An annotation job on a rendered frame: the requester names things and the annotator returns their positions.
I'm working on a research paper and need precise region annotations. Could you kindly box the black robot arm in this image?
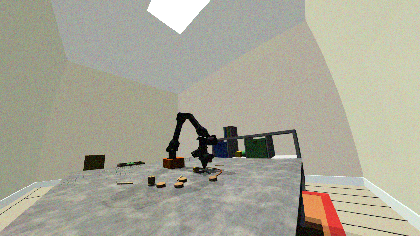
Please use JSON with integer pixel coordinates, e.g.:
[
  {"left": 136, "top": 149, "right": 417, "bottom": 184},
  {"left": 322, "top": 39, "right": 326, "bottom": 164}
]
[{"left": 166, "top": 112, "right": 218, "bottom": 159}]

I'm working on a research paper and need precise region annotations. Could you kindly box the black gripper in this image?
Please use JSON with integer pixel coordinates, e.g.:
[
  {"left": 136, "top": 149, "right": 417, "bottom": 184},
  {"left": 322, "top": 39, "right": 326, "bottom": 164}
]
[{"left": 197, "top": 146, "right": 214, "bottom": 169}]

